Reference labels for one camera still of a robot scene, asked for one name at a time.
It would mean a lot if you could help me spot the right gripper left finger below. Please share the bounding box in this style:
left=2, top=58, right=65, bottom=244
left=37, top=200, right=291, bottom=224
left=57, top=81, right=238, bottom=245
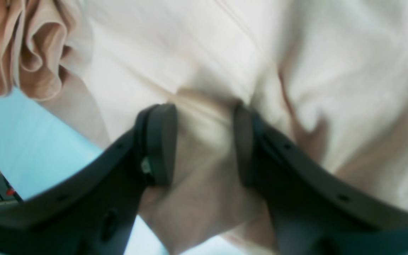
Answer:
left=0, top=104, right=177, bottom=255

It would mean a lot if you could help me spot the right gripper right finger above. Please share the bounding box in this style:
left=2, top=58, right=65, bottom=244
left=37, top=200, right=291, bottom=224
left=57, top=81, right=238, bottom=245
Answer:
left=233, top=104, right=408, bottom=255

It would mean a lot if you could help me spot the peach T-shirt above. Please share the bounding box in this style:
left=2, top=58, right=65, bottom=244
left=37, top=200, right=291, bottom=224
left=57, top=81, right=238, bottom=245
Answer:
left=0, top=0, right=408, bottom=255

